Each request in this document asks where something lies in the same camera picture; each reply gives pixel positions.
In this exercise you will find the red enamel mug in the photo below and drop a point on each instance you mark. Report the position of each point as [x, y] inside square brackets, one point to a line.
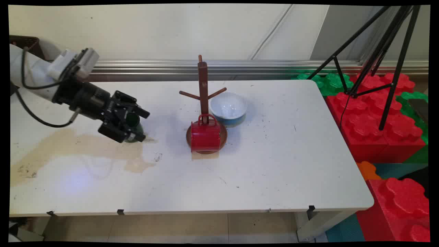
[205, 137]

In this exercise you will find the white and blue bowl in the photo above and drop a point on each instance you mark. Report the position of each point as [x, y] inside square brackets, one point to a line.
[228, 106]

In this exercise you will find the black table edge clip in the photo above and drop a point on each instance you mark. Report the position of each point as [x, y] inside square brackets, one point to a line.
[310, 211]
[51, 213]
[120, 212]

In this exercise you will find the large red foam block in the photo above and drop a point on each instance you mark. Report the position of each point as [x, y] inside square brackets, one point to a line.
[370, 127]

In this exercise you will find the white table leg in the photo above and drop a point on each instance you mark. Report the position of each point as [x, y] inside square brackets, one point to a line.
[319, 226]

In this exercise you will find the orange foam block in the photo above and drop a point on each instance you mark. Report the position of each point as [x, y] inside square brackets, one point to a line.
[367, 170]

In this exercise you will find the brown wicker basket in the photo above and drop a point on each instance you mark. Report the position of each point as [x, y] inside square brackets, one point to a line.
[25, 43]

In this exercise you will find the green foam block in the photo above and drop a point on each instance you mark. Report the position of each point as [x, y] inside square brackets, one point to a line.
[329, 84]
[411, 109]

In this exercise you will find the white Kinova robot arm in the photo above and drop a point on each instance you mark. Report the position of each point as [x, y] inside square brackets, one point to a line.
[34, 73]

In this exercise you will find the brown wooden mug tree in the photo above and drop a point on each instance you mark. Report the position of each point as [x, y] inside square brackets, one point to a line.
[203, 79]

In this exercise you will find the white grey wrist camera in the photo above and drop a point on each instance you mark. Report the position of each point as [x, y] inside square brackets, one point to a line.
[68, 61]

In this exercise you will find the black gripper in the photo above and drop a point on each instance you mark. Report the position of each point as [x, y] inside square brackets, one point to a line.
[89, 99]

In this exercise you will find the silver metal window rail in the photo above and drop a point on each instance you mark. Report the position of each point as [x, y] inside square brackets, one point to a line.
[240, 67]

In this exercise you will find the black tripod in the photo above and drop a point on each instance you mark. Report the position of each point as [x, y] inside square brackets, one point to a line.
[399, 68]

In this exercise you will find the dark green mug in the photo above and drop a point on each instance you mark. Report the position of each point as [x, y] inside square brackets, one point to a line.
[133, 120]

